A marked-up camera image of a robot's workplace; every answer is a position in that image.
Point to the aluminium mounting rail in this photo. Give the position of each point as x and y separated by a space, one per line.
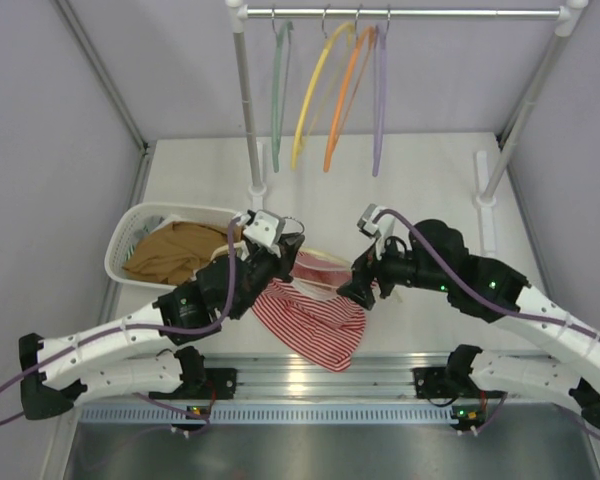
290 377

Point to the white slotted cable duct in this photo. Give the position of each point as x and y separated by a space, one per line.
274 414

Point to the cream hanger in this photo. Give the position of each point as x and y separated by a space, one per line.
316 272

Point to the tan brown garment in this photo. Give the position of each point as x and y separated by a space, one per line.
173 254

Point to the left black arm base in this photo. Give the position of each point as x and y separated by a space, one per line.
218 383

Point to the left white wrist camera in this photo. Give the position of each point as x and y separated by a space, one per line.
262 228

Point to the purple hanger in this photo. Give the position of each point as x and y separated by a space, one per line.
380 93

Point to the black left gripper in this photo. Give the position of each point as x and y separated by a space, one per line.
284 251

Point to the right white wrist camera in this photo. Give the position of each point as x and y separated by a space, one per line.
377 227

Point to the yellow hanger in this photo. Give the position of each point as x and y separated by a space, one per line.
305 124

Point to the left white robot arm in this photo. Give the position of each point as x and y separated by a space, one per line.
149 350

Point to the silver clothes rack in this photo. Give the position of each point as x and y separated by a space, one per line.
418 84

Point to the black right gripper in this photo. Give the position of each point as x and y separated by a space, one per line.
366 267

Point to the green hanger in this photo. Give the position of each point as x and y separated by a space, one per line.
281 67

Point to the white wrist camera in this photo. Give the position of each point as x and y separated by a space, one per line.
377 227
262 228

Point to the white plastic laundry basket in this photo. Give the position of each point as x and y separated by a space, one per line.
143 219

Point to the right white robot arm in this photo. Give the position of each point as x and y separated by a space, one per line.
435 258

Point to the orange hanger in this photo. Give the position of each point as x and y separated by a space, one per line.
356 67

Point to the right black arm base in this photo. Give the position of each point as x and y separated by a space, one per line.
436 384

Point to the red white striped tank top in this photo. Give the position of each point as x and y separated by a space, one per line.
325 332

